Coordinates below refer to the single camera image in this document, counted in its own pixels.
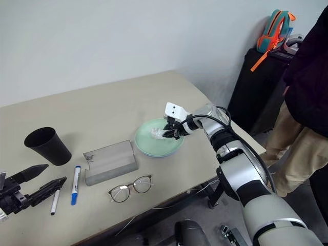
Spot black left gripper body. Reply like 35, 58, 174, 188
0, 176, 32, 215

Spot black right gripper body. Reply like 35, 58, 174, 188
167, 116, 186, 140

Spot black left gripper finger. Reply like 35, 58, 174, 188
28, 176, 68, 207
9, 164, 49, 184

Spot clear plastic piece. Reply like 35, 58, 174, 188
150, 127, 166, 140

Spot black plastic cup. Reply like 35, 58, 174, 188
24, 127, 73, 167

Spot dark round-framed glasses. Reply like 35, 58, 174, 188
108, 175, 153, 203

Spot clear plastic glasses case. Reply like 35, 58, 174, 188
83, 139, 139, 187

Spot thin black and white marker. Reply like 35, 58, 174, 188
50, 189, 62, 216

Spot mint green plate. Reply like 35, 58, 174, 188
134, 117, 186, 158

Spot blue and white marker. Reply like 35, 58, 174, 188
70, 165, 83, 206

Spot black table leg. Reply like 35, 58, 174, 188
204, 179, 224, 210

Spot black cabinet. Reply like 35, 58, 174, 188
227, 48, 295, 136

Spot dark rounded shape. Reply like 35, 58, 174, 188
174, 219, 214, 246

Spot teal and orange backpack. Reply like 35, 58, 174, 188
250, 9, 297, 73

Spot person in dark jacket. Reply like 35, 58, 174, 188
260, 5, 328, 198

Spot white and grey headset device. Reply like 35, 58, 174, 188
282, 34, 305, 55

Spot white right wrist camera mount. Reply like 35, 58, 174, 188
164, 102, 192, 122

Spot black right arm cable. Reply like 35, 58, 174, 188
176, 106, 278, 195

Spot thin white wire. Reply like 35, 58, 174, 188
114, 179, 221, 238

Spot metal bracket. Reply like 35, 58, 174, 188
219, 224, 247, 246

